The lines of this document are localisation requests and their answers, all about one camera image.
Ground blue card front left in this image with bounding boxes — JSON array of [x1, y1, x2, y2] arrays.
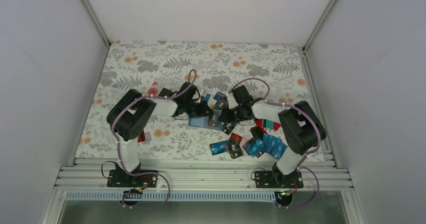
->
[[209, 141, 228, 156]]

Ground blue card near holder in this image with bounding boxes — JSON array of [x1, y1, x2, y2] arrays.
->
[[200, 93, 211, 102]]

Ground black card with chip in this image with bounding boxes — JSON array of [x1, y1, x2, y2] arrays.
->
[[221, 123, 237, 135]]

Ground black card near left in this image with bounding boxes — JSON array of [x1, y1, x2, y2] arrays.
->
[[158, 88, 172, 97]]

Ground blue card pile front right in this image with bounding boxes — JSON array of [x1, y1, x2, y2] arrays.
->
[[243, 134, 287, 160]]

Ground teal leather card holder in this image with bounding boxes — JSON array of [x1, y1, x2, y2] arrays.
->
[[188, 116, 223, 131]]

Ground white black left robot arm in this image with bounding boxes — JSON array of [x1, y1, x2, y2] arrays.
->
[[106, 82, 214, 186]]

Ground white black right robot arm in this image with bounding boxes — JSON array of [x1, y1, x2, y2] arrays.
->
[[219, 86, 327, 187]]

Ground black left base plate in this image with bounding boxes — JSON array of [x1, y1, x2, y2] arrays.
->
[[106, 169, 158, 188]]

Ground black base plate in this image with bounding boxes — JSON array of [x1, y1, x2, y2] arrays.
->
[[254, 171, 304, 189], [106, 169, 158, 188]]

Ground red card under left arm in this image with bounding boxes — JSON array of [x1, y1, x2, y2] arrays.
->
[[138, 131, 146, 143]]

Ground aluminium rail frame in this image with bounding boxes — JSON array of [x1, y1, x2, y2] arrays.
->
[[54, 159, 353, 191]]

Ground red VIP card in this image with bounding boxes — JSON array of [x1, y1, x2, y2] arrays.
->
[[229, 133, 242, 144]]

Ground floral patterned table mat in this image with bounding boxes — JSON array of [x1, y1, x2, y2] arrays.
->
[[76, 40, 312, 161]]

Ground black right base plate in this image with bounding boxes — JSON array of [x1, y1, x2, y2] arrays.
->
[[254, 171, 304, 189]]

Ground white card with red circle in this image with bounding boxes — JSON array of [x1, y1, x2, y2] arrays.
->
[[147, 81, 163, 96]]

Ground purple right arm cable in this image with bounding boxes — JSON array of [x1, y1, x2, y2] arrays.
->
[[230, 78, 323, 210]]

